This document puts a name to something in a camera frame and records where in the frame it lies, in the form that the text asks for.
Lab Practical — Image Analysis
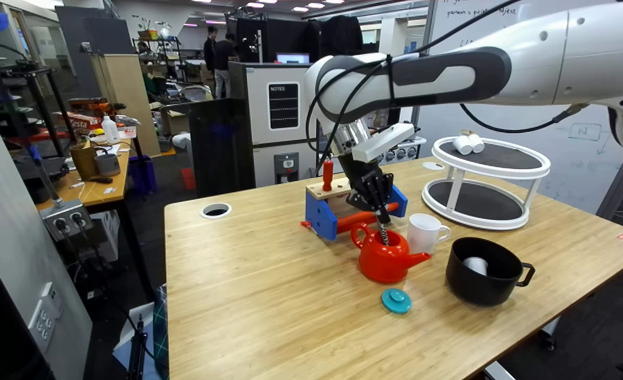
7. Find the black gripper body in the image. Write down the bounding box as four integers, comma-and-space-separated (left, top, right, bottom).
338, 155, 397, 214

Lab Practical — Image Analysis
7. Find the red toy teapot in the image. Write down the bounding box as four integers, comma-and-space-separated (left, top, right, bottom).
349, 221, 433, 287

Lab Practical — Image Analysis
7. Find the white mug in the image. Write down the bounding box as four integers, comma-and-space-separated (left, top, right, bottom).
406, 211, 452, 257

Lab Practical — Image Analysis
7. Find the white two-tier round stand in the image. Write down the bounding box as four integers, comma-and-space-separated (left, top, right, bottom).
420, 134, 554, 233

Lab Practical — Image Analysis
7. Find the red toy peg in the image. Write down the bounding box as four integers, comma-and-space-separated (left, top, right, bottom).
320, 160, 335, 194

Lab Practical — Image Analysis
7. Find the blue wooden peg bench toy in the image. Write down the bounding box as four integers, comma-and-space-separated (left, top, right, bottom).
300, 168, 410, 242

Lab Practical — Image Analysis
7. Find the toy kitchen sink counter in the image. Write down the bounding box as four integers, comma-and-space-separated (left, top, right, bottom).
386, 134, 429, 167

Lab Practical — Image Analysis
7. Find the teal round lid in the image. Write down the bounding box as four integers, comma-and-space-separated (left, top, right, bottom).
380, 287, 414, 316

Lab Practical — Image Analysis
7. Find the white toy kitchen oven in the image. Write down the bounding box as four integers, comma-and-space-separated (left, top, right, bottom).
243, 63, 320, 187

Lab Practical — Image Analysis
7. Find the small lit laptop screen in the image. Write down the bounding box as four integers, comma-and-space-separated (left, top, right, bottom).
275, 51, 311, 68

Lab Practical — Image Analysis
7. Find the person in dark clothes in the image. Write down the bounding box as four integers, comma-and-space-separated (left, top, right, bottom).
203, 26, 237, 102

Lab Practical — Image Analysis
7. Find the blue waste bin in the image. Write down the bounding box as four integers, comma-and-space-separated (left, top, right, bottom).
127, 155, 158, 199

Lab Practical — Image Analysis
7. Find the cluttered wooden side table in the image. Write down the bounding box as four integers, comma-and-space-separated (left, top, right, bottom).
33, 143, 134, 214

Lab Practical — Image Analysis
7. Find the large grey leaning board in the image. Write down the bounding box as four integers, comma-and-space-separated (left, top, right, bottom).
0, 82, 96, 380

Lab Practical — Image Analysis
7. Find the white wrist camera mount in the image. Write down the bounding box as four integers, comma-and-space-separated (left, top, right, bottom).
350, 122, 416, 165

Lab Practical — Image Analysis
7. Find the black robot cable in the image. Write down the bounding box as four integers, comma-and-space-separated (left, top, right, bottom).
303, 0, 594, 176

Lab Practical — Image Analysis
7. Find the black bowl with handle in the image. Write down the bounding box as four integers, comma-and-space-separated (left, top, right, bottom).
443, 237, 537, 308

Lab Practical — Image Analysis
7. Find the round table cable grommet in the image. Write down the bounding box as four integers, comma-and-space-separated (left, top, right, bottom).
199, 200, 233, 221

